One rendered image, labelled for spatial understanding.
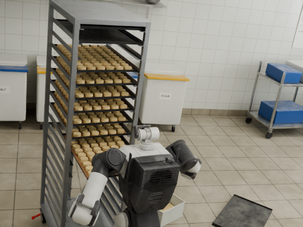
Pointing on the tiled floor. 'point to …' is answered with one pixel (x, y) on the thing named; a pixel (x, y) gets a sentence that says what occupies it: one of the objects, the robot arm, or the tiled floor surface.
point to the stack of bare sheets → (242, 214)
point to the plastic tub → (171, 211)
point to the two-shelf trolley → (274, 104)
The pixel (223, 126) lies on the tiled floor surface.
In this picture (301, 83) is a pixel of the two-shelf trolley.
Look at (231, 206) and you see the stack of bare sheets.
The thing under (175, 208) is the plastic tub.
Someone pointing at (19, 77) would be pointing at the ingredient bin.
